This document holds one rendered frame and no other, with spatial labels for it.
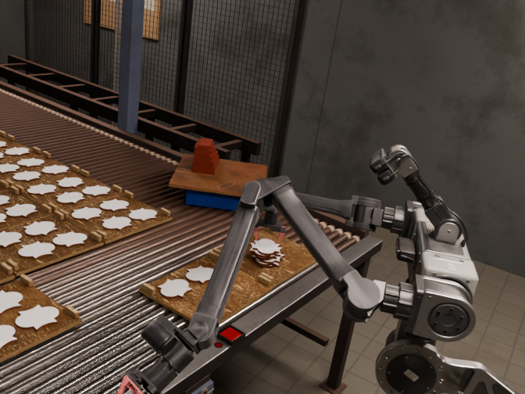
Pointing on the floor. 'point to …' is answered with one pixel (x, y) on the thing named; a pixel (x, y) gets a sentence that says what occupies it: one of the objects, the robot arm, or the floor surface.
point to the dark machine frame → (228, 139)
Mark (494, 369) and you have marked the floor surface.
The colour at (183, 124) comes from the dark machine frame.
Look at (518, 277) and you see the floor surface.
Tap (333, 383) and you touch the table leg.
